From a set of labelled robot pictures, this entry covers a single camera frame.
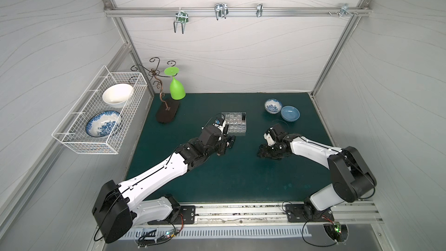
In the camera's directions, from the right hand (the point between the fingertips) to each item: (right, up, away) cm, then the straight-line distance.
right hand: (263, 153), depth 91 cm
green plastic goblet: (-47, +34, +2) cm, 58 cm away
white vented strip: (-55, -28, -20) cm, 65 cm away
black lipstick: (-10, +20, +9) cm, 23 cm away
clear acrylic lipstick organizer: (-13, +17, +13) cm, 25 cm away
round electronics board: (+27, -28, -19) cm, 44 cm away
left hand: (-20, +10, -13) cm, 26 cm away
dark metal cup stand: (-59, +20, +17) cm, 65 cm away
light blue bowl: (+21, +21, +18) cm, 35 cm away
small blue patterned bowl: (+11, +25, +21) cm, 35 cm away
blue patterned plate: (-67, +18, -26) cm, 74 cm away
